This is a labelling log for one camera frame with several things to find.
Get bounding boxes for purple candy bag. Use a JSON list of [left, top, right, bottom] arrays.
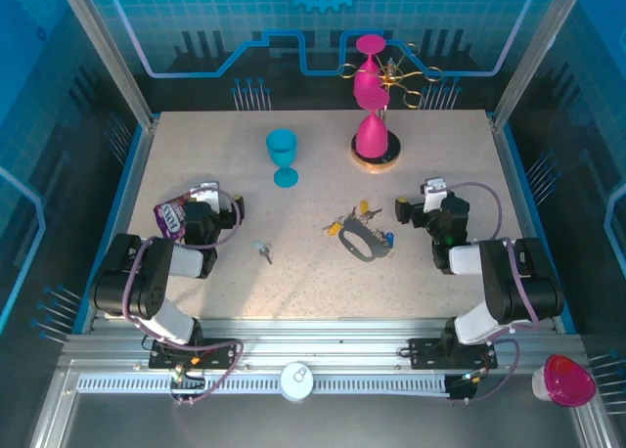
[[154, 191, 190, 240]]

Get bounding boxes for teal plastic goblet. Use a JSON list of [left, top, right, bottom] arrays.
[[265, 128, 299, 189]]

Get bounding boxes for pink plastic goblet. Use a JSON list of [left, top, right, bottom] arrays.
[[352, 33, 388, 95], [353, 85, 391, 158]]

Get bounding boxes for white round button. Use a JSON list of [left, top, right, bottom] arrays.
[[279, 361, 314, 403]]

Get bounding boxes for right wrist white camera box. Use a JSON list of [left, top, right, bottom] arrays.
[[421, 176, 449, 214]]

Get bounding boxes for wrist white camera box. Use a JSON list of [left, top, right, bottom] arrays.
[[188, 181, 221, 213], [421, 176, 449, 214]]

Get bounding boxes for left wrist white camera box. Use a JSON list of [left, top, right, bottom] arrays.
[[188, 181, 221, 213]]

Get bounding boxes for gold wire glass rack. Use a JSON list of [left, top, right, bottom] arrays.
[[336, 40, 444, 176]]

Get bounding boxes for aluminium side rail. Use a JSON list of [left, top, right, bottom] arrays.
[[80, 117, 160, 335], [488, 114, 576, 335]]

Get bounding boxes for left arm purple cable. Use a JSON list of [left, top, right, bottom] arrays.
[[121, 187, 246, 408]]

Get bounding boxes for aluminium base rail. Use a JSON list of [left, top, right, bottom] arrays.
[[63, 318, 583, 371]]

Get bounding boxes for white slotted cable duct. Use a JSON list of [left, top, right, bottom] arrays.
[[76, 373, 451, 396]]

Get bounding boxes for aluminium frame post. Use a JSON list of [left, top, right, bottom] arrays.
[[54, 0, 160, 131], [491, 0, 593, 131]]

